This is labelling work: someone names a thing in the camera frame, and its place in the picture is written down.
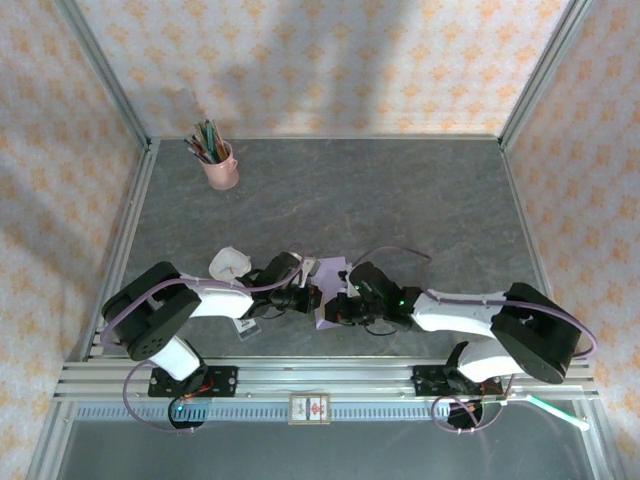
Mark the lilac paper sheet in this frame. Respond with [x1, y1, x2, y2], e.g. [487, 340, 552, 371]
[314, 255, 349, 332]

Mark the printed card in clear sleeve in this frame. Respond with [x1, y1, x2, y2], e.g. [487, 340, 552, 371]
[234, 319, 263, 342]

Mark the pink cup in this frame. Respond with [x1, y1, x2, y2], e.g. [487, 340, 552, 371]
[202, 140, 240, 191]

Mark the teal coloured pencil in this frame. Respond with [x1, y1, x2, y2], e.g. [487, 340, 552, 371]
[208, 123, 224, 164]

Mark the dark coloured pencil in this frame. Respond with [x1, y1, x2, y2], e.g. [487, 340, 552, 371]
[192, 124, 214, 161]

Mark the green and white stick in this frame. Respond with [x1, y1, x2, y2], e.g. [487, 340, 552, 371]
[528, 393, 591, 432]

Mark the aluminium mounting rail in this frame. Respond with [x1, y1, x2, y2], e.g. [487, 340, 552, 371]
[52, 357, 600, 401]

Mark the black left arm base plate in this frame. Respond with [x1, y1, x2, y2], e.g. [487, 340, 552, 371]
[148, 365, 238, 398]

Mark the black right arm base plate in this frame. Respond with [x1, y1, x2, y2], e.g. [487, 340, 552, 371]
[412, 364, 503, 399]

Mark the label tag on rail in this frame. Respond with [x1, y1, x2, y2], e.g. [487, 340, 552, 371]
[289, 393, 332, 426]

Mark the grey slotted cable duct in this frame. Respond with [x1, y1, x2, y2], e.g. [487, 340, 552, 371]
[74, 403, 451, 422]

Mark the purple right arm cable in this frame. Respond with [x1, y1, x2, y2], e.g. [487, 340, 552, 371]
[347, 244, 600, 435]

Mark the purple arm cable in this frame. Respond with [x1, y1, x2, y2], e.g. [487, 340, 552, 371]
[99, 243, 307, 435]
[347, 244, 600, 435]

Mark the thin aluminium cross rail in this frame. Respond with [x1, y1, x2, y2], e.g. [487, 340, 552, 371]
[148, 132, 504, 143]

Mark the aluminium side rail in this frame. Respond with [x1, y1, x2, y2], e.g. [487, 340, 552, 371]
[498, 138, 572, 360]
[79, 138, 162, 362]

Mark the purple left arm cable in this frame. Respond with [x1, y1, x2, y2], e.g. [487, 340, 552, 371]
[99, 243, 307, 435]

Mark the aluminium frame post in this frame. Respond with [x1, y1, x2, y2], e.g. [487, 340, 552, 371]
[53, 0, 152, 151]
[498, 0, 600, 151]

